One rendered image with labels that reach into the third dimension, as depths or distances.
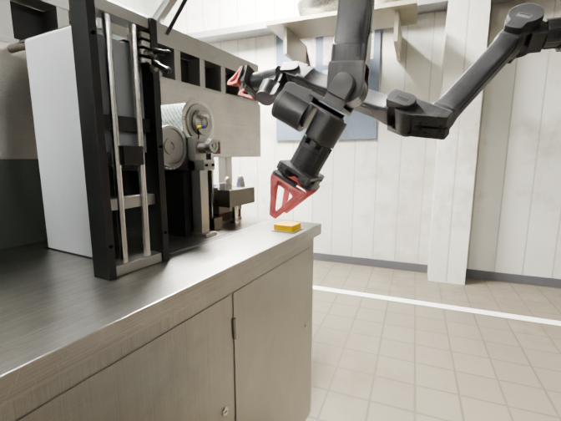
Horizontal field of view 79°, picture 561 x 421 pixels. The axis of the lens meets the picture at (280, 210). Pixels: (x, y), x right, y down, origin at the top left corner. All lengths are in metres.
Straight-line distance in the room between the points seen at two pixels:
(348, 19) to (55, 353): 0.63
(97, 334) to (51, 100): 0.62
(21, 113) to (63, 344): 0.76
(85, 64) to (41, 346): 0.48
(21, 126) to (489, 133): 3.32
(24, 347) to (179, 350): 0.29
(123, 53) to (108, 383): 0.63
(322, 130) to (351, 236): 3.13
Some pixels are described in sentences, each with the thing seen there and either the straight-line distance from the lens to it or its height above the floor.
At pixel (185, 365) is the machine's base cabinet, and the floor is 0.72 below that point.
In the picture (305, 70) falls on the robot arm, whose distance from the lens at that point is 1.08.
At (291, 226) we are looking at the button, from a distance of 1.10.
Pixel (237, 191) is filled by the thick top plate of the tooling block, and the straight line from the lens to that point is 1.22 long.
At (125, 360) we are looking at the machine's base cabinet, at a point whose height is 0.81.
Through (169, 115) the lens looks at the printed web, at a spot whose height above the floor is 1.27.
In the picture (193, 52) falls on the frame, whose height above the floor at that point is 1.59.
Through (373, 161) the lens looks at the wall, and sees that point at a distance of 3.55.
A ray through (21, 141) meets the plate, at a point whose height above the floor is 1.19.
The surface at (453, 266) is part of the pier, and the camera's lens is 3.45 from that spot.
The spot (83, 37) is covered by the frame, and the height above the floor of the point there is 1.36.
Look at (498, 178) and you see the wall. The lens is 3.60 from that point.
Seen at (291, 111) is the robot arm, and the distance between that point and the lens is 0.60.
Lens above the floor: 1.15
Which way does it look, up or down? 9 degrees down
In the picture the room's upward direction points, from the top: straight up
